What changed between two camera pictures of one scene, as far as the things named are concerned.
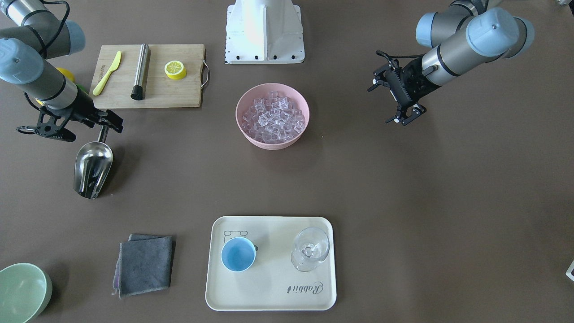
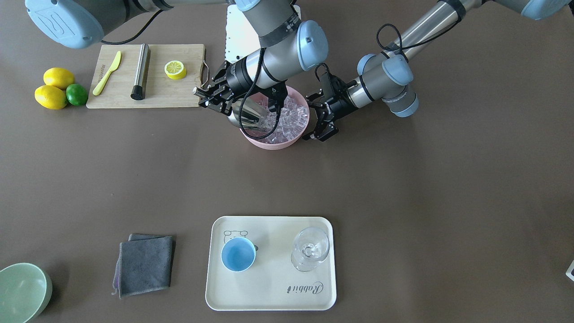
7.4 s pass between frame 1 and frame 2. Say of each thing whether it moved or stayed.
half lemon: stayed
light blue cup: stayed
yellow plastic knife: stayed
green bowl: stayed
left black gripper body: moved
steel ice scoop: moved
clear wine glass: stayed
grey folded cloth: stayed
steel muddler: stayed
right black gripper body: moved
